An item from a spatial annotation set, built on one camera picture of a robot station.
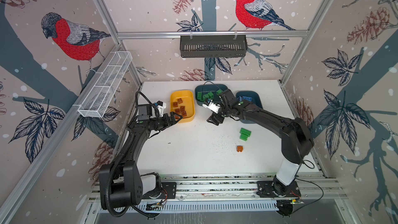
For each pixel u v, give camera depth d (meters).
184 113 1.01
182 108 1.04
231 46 1.01
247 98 1.10
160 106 0.79
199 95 1.10
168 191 0.73
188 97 1.10
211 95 1.07
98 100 0.71
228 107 0.69
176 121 0.75
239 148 0.86
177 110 1.01
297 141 0.47
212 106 0.78
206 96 1.10
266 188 0.73
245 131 0.93
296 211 0.68
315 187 0.62
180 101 1.08
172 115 0.75
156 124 0.71
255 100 1.07
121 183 0.42
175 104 1.05
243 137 0.92
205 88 1.15
